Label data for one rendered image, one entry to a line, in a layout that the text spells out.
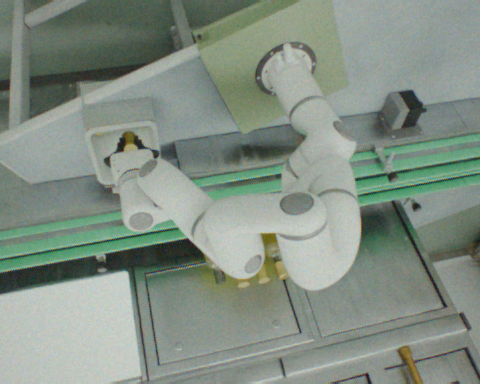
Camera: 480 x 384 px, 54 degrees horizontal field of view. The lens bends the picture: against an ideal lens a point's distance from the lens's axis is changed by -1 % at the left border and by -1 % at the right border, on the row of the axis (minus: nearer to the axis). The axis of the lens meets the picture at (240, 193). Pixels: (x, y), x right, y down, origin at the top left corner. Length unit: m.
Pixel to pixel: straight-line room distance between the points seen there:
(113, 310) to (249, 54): 0.80
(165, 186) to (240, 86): 0.39
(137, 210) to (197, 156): 0.40
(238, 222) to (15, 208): 0.85
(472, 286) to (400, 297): 3.85
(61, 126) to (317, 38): 0.67
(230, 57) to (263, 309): 0.72
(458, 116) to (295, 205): 1.02
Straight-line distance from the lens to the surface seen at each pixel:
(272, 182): 1.31
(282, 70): 1.12
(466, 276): 5.43
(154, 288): 1.44
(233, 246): 0.74
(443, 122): 1.61
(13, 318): 1.50
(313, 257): 0.74
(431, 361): 1.55
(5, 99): 2.07
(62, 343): 1.43
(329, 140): 0.96
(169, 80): 1.21
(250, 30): 1.09
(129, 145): 1.21
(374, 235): 1.65
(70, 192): 1.43
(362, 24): 1.28
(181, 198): 0.88
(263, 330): 1.40
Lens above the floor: 1.65
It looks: 33 degrees down
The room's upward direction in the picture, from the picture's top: 163 degrees clockwise
